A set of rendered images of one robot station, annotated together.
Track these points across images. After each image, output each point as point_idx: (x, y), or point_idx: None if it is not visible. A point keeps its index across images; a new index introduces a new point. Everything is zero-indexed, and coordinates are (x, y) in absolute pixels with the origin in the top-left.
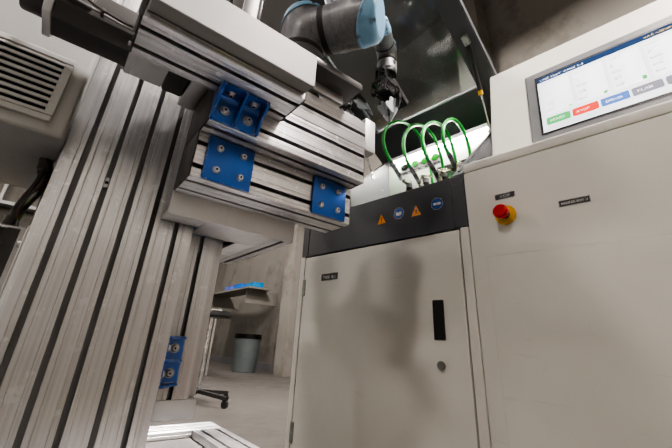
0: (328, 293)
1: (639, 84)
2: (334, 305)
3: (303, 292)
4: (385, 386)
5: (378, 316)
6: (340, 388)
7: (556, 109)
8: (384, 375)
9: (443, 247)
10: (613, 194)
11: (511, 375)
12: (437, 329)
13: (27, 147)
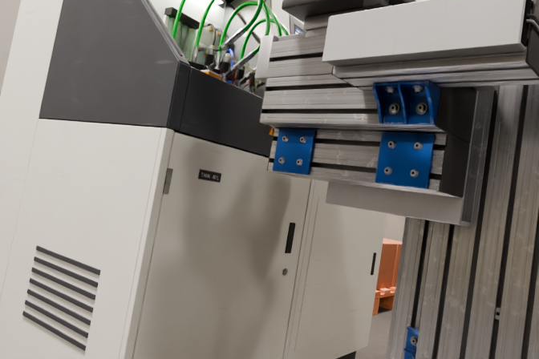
0: (205, 198)
1: None
2: (211, 215)
3: (168, 189)
4: (248, 295)
5: (253, 232)
6: (206, 309)
7: None
8: (249, 286)
9: (303, 181)
10: None
11: (310, 272)
12: (289, 245)
13: None
